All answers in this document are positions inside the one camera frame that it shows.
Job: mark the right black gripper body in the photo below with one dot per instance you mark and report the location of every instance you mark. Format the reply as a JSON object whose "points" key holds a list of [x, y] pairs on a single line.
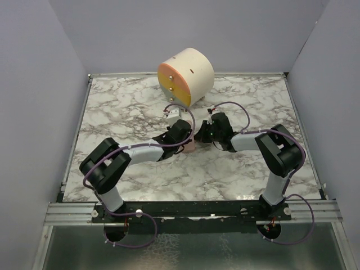
{"points": [[217, 136]]}

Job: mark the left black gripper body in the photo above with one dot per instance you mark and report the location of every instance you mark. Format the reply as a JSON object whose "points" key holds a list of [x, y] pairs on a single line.
{"points": [[176, 148]]}

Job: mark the pink glasses case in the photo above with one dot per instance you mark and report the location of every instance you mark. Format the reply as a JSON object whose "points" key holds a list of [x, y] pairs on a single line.
{"points": [[189, 146]]}

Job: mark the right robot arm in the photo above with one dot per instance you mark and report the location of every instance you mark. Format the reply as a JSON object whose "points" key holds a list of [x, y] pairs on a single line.
{"points": [[283, 155]]}

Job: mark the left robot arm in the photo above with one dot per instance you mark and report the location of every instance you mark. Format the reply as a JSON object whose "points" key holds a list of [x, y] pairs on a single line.
{"points": [[105, 165]]}

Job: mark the round cream drawer cabinet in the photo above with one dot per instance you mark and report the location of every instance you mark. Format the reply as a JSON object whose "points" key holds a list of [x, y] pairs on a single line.
{"points": [[186, 77]]}

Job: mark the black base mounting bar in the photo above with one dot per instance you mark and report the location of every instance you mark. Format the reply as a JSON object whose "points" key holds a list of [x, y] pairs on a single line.
{"points": [[190, 217]]}

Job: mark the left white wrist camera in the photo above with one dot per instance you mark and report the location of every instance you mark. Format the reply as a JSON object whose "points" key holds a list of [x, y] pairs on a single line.
{"points": [[173, 116]]}

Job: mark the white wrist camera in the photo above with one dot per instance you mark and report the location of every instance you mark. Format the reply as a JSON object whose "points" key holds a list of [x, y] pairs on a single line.
{"points": [[173, 116], [211, 111]]}

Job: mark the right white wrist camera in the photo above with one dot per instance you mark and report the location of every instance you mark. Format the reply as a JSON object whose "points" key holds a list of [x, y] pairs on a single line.
{"points": [[211, 111]]}

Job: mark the aluminium front rail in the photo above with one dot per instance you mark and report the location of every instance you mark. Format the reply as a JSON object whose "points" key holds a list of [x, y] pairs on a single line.
{"points": [[80, 214]]}

